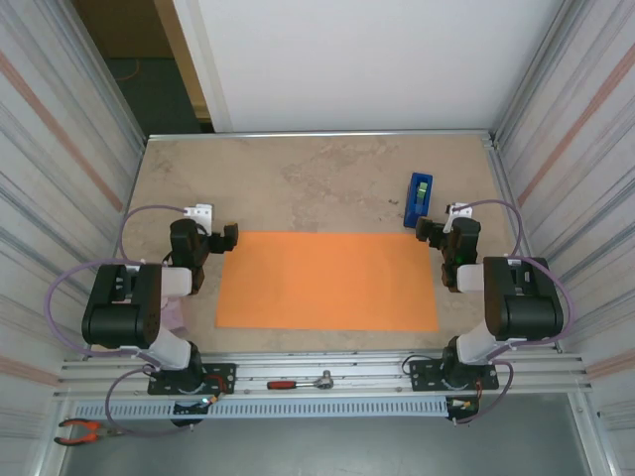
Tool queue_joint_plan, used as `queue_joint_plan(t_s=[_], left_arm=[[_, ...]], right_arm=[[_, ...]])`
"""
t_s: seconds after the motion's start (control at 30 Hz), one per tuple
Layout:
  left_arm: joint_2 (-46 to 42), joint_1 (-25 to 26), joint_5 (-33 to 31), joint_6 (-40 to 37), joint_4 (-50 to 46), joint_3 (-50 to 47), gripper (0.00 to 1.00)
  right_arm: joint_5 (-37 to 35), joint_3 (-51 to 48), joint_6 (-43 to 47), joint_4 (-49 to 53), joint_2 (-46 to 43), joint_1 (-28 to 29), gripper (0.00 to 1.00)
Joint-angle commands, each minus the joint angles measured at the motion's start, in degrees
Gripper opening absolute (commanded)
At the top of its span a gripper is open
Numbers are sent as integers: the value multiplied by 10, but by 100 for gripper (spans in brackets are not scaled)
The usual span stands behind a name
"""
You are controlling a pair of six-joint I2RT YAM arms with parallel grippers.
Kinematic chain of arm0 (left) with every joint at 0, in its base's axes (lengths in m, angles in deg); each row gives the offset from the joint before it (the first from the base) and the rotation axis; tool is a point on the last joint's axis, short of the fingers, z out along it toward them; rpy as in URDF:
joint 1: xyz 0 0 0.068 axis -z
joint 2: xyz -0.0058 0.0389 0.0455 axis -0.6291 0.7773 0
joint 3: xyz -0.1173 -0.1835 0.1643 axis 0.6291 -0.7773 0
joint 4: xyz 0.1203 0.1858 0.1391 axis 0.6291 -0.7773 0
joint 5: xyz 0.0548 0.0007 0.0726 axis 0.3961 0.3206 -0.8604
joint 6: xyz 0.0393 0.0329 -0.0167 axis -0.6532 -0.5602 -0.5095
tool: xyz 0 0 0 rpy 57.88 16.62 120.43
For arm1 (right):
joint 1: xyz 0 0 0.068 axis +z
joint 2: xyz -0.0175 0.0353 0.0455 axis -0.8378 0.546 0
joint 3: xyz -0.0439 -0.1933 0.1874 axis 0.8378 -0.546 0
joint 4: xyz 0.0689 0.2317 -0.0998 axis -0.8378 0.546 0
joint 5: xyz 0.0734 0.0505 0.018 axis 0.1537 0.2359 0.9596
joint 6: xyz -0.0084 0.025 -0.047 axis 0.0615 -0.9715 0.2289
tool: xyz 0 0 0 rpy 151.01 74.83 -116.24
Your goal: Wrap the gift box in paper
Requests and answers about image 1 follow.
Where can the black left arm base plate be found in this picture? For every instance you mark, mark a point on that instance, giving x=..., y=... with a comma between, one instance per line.
x=223, y=372

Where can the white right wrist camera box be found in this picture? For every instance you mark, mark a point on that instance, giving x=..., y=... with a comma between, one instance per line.
x=459, y=210

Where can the green tape roll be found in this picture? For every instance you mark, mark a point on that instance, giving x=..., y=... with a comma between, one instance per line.
x=422, y=192

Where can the aluminium mounting rail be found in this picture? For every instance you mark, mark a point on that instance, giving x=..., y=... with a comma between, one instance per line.
x=347, y=362

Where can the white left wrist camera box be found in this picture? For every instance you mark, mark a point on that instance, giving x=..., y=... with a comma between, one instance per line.
x=201, y=213

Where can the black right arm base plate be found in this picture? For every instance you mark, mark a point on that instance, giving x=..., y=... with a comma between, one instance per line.
x=426, y=374

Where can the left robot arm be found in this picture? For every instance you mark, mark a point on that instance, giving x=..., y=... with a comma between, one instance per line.
x=119, y=317

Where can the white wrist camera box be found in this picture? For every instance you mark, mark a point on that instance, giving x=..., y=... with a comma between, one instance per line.
x=459, y=210
x=201, y=213

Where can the orange cloth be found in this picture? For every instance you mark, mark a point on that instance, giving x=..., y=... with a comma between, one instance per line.
x=322, y=282

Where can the blue tape dispenser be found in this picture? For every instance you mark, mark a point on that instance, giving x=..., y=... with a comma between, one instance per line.
x=412, y=210

